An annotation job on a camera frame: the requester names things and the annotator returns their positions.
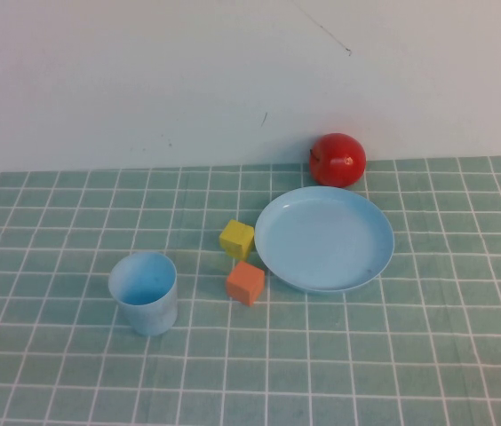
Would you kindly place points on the green checked tablecloth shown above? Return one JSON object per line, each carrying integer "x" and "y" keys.
{"x": 366, "y": 355}

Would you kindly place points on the orange cube block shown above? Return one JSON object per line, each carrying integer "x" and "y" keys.
{"x": 244, "y": 283}

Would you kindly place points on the light blue plastic cup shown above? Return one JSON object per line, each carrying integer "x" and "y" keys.
{"x": 148, "y": 310}

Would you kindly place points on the yellow cube block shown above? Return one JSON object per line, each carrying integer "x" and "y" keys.
{"x": 236, "y": 238}

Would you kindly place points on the red apple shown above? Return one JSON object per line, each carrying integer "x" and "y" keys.
{"x": 337, "y": 160}

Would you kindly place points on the light blue round plate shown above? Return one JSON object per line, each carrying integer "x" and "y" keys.
{"x": 323, "y": 239}

